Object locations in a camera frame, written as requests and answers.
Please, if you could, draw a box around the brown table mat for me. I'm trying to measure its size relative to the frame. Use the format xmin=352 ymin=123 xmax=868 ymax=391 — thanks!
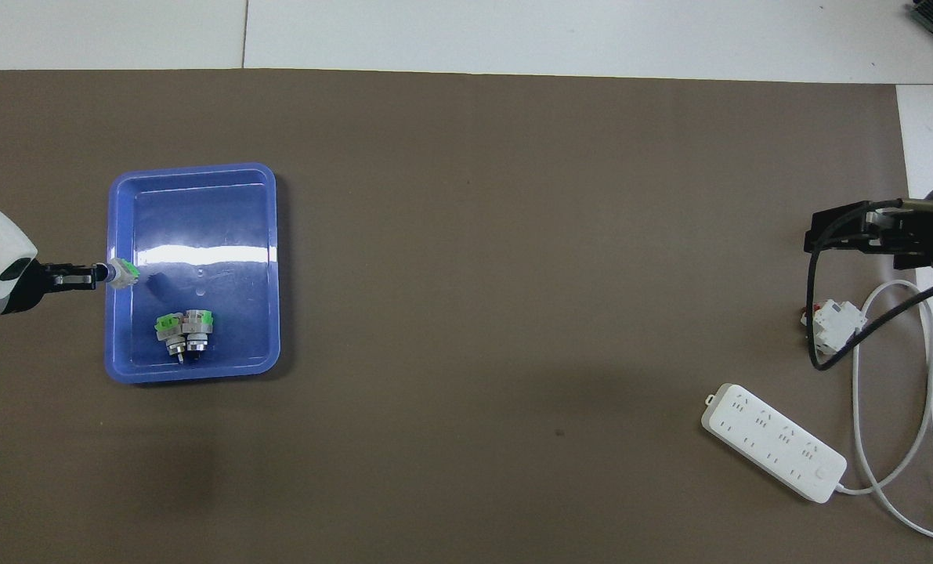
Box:
xmin=0 ymin=69 xmax=933 ymax=564

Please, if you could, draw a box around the blue plastic tray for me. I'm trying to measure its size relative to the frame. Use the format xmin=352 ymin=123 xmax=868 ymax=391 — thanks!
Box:
xmin=104 ymin=162 xmax=282 ymax=385

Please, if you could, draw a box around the white red circuit breaker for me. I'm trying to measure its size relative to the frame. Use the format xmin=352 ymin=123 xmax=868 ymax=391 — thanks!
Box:
xmin=800 ymin=299 xmax=868 ymax=356

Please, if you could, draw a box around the white orange selector switch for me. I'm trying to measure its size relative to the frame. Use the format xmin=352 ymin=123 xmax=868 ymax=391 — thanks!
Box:
xmin=106 ymin=257 xmax=140 ymax=291

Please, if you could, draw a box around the white power strip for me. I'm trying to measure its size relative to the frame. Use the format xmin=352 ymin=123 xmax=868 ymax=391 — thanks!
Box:
xmin=700 ymin=382 xmax=848 ymax=504

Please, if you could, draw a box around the green capped selector switch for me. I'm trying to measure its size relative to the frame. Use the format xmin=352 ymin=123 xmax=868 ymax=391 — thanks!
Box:
xmin=155 ymin=313 xmax=187 ymax=363
xmin=183 ymin=309 xmax=216 ymax=363

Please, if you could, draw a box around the white power strip cable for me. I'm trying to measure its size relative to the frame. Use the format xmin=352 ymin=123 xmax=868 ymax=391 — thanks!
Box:
xmin=834 ymin=280 xmax=933 ymax=543

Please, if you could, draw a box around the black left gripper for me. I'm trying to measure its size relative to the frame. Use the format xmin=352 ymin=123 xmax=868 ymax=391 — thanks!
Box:
xmin=0 ymin=259 xmax=119 ymax=315

